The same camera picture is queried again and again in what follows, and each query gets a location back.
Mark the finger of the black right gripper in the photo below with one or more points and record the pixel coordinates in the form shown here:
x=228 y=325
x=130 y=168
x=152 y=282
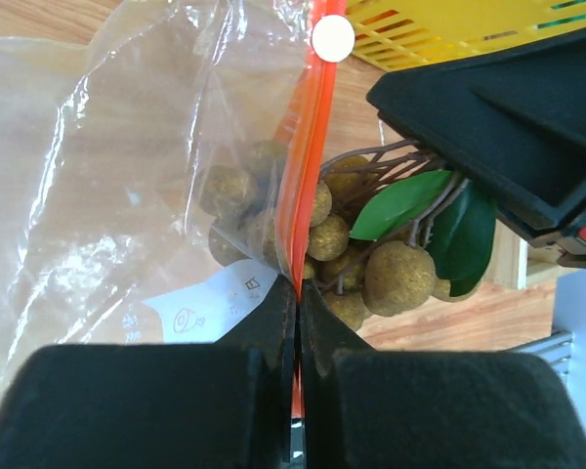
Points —
x=514 y=122

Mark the brown longan bunch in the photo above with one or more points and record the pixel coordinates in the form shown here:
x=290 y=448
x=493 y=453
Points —
x=390 y=227

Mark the yellow plastic basket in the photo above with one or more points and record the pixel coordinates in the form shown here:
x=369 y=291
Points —
x=400 y=34

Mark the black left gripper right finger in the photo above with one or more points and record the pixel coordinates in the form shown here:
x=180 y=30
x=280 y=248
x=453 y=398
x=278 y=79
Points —
x=366 y=408

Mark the clear zip top bag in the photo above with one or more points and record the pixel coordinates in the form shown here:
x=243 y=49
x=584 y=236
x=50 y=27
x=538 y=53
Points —
x=155 y=182

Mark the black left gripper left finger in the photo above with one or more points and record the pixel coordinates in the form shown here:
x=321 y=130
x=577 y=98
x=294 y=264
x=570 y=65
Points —
x=220 y=405

